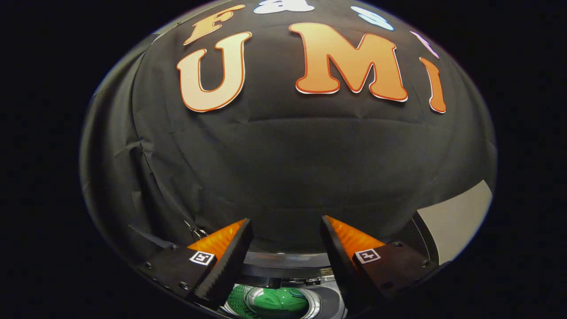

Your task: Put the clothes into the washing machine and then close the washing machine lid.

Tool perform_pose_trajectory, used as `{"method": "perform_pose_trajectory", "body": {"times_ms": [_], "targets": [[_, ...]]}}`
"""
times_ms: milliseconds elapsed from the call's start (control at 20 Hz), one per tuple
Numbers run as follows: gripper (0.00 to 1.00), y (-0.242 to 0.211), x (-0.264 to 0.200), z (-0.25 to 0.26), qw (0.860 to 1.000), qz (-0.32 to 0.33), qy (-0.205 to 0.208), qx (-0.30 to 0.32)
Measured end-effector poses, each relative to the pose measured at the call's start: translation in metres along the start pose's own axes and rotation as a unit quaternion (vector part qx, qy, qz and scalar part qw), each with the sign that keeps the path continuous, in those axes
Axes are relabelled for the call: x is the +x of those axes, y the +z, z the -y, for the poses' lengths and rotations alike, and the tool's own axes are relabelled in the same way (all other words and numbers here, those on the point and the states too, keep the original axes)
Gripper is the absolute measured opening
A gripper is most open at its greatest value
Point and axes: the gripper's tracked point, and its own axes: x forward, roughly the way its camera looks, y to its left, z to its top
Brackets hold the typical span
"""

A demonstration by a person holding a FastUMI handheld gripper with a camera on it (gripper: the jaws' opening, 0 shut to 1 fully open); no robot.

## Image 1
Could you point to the black backdrop cloth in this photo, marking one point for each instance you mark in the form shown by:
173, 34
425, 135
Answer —
288, 177

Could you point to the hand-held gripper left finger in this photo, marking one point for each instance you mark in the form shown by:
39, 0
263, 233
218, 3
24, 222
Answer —
230, 266

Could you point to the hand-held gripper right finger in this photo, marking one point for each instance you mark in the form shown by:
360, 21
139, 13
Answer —
341, 270

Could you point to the green polo shirt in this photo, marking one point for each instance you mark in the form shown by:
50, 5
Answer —
281, 301

